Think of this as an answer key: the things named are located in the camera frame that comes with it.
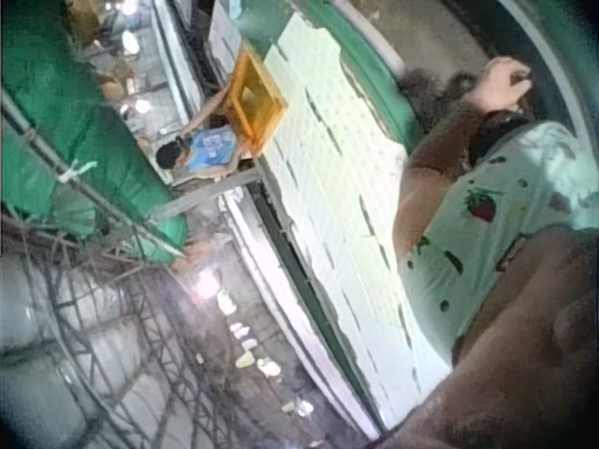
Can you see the person's left hand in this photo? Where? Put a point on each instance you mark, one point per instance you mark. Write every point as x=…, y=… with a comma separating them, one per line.
x=498, y=86

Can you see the person's left fingers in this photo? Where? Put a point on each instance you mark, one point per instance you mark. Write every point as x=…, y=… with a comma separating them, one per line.
x=520, y=77

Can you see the dark fuzzy bundle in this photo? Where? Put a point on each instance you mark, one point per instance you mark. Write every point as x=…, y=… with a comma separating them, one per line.
x=433, y=84

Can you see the green workbench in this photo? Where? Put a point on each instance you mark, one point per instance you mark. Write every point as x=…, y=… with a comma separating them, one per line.
x=379, y=65

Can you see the stack of white perforated sheets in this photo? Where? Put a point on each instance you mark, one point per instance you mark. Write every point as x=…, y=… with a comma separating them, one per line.
x=337, y=196

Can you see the long white board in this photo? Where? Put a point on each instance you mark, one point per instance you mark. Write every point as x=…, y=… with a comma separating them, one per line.
x=285, y=308

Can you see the scattered white scraps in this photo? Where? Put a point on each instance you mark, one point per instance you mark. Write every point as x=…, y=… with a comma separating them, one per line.
x=243, y=332

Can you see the green tarp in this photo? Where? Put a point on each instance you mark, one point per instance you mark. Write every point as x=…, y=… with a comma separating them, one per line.
x=75, y=135

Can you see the yellow wooden frame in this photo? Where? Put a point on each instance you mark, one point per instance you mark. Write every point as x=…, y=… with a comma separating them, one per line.
x=262, y=100

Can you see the metal scaffold frame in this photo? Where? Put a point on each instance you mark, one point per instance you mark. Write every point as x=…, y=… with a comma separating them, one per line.
x=93, y=299

